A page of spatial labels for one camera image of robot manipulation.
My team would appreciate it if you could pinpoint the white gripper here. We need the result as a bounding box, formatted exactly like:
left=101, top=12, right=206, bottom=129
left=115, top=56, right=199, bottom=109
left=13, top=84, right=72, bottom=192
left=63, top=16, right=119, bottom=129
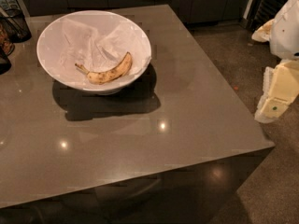
left=251, top=0, right=299, bottom=123

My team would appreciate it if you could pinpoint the spotted yellow banana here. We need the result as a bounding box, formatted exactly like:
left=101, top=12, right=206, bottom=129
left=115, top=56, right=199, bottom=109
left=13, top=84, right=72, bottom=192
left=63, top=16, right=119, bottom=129
left=75, top=52, right=133, bottom=85

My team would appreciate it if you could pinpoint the white bowl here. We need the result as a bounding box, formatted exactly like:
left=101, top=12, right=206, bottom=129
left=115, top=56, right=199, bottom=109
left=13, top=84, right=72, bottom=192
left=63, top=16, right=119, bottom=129
left=36, top=10, right=148, bottom=95

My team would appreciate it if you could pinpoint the black vented appliance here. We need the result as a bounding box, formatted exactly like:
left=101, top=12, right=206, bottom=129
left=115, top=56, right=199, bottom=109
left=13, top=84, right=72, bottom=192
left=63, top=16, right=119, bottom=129
left=248, top=0, right=287, bottom=31

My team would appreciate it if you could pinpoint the white paper liner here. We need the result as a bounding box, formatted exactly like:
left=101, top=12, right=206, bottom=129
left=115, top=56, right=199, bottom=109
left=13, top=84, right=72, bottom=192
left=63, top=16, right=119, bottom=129
left=60, top=17, right=151, bottom=86

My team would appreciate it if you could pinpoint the dark container at left edge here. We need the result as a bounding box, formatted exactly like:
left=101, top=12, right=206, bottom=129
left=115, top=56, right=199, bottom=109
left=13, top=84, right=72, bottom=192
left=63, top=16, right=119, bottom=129
left=0, top=23, right=15, bottom=75

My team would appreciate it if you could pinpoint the black wire basket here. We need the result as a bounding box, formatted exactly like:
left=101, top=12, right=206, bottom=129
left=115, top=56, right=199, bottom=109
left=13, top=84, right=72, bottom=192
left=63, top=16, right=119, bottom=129
left=0, top=7, right=32, bottom=43

